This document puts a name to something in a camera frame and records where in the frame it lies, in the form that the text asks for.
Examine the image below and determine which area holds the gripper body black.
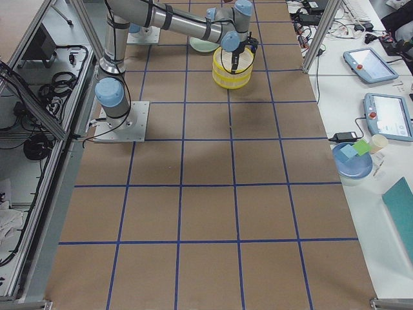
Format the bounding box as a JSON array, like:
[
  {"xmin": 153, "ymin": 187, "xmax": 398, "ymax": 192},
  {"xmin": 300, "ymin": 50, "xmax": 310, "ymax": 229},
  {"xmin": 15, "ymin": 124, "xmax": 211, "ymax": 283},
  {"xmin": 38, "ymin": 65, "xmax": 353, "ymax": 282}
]
[{"xmin": 234, "ymin": 32, "xmax": 250, "ymax": 55}]

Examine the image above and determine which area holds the teal board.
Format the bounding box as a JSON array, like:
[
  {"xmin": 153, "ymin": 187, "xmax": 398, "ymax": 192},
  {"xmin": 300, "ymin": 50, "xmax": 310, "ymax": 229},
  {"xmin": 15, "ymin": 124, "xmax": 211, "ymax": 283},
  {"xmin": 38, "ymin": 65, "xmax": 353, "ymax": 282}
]
[{"xmin": 382, "ymin": 177, "xmax": 412, "ymax": 259}]

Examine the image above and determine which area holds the blue plate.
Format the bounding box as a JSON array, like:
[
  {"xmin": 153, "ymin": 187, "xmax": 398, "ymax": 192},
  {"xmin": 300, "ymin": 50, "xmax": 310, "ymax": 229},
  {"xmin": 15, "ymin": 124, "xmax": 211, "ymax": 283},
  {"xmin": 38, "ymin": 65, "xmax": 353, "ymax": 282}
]
[{"xmin": 332, "ymin": 142, "xmax": 373, "ymax": 180}]

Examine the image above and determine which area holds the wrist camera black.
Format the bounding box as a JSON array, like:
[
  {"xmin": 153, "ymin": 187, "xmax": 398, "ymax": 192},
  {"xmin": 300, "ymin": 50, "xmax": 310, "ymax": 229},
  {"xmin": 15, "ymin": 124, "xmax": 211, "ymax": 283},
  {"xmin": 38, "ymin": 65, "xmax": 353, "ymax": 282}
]
[{"xmin": 246, "ymin": 36, "xmax": 259, "ymax": 54}]

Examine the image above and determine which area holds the teach pendant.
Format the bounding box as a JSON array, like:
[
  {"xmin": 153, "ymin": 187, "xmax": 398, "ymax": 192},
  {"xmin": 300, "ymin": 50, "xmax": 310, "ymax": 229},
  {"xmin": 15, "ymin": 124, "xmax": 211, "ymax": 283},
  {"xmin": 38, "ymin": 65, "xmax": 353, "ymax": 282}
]
[
  {"xmin": 363, "ymin": 93, "xmax": 412, "ymax": 142},
  {"xmin": 343, "ymin": 48, "xmax": 399, "ymax": 84}
]

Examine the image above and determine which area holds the upper teach pendant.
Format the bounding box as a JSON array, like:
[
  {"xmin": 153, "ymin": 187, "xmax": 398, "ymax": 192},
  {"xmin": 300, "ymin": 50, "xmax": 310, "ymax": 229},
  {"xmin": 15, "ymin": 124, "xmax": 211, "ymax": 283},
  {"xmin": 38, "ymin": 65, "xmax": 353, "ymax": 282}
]
[{"xmin": 343, "ymin": 48, "xmax": 399, "ymax": 84}]

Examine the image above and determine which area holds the beige cup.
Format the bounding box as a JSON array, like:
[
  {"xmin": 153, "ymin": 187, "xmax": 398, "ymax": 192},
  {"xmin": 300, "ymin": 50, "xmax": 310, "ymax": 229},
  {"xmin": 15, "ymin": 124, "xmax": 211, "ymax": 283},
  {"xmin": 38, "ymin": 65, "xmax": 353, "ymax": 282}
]
[{"xmin": 369, "ymin": 134, "xmax": 388, "ymax": 154}]

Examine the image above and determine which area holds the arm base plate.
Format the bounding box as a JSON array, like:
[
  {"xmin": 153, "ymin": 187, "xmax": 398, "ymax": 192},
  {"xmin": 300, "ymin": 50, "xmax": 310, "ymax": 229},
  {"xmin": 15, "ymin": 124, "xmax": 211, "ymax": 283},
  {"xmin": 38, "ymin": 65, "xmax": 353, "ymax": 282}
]
[
  {"xmin": 126, "ymin": 24, "xmax": 161, "ymax": 45},
  {"xmin": 92, "ymin": 101, "xmax": 150, "ymax": 143}
]

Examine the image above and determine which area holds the white crumpled cloth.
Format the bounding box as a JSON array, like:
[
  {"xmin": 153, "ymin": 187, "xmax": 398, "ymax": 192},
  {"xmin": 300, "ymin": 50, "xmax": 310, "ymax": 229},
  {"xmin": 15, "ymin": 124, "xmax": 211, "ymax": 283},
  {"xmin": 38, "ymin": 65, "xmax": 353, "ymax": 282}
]
[{"xmin": 0, "ymin": 179, "xmax": 24, "ymax": 249}]

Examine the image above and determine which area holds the green foam block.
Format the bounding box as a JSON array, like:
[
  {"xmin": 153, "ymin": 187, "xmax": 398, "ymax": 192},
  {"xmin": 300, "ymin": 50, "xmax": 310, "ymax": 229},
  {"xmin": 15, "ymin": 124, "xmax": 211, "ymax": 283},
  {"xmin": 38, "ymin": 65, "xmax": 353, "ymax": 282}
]
[{"xmin": 351, "ymin": 139, "xmax": 371, "ymax": 156}]

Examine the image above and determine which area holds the yellow steamer layer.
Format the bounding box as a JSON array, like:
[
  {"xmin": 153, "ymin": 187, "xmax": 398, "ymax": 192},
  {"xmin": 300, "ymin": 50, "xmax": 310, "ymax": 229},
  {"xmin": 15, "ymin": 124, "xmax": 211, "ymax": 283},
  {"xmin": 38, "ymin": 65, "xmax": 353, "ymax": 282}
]
[
  {"xmin": 212, "ymin": 68, "xmax": 252, "ymax": 90},
  {"xmin": 212, "ymin": 47, "xmax": 255, "ymax": 78}
]

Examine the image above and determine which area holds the black power adapter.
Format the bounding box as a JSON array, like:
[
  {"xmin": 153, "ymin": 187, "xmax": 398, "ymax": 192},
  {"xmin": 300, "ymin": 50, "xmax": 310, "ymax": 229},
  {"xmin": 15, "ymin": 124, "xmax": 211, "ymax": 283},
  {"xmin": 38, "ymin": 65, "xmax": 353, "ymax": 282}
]
[{"xmin": 328, "ymin": 132, "xmax": 359, "ymax": 143}]

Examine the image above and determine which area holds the lower teach pendant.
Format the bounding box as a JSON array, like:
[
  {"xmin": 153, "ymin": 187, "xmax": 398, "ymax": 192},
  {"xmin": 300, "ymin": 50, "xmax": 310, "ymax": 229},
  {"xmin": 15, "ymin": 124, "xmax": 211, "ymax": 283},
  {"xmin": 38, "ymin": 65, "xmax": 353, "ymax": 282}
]
[{"xmin": 363, "ymin": 93, "xmax": 412, "ymax": 142}]

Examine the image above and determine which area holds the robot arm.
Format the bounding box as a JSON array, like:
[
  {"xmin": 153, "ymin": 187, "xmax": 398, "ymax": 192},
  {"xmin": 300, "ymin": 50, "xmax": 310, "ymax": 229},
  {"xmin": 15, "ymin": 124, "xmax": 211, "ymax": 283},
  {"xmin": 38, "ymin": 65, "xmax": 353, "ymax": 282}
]
[
  {"xmin": 130, "ymin": 1, "xmax": 252, "ymax": 52},
  {"xmin": 95, "ymin": 1, "xmax": 257, "ymax": 129}
]

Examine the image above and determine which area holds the blue foam block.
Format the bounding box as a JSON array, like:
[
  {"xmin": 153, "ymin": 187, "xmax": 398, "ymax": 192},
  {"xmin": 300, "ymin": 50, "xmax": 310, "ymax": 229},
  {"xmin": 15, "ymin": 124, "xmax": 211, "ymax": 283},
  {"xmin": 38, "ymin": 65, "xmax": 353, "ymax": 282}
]
[{"xmin": 337, "ymin": 144, "xmax": 358, "ymax": 162}]

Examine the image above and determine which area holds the light green plate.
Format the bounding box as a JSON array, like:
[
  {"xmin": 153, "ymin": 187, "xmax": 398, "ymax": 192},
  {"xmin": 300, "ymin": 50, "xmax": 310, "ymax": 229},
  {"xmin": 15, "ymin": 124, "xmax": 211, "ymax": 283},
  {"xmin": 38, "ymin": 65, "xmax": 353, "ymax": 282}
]
[{"xmin": 189, "ymin": 37, "xmax": 219, "ymax": 53}]

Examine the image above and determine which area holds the aluminium frame post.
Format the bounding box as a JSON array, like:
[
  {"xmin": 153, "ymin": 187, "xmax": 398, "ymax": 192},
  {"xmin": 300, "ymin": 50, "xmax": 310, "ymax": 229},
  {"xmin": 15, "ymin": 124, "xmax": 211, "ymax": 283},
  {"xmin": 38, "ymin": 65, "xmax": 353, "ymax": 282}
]
[{"xmin": 302, "ymin": 0, "xmax": 342, "ymax": 74}]

